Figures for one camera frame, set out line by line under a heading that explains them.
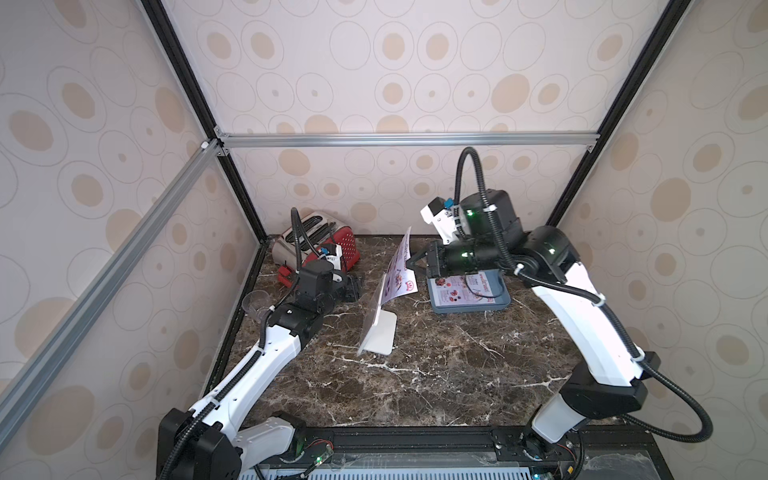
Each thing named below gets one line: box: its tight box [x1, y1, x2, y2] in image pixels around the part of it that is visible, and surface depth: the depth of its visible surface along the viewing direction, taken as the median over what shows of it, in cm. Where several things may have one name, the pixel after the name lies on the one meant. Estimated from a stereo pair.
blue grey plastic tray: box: [427, 268, 512, 314], surface depth 102 cm
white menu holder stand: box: [357, 273, 398, 356], surface depth 93 cm
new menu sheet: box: [435, 271, 496, 306], surface depth 105 cm
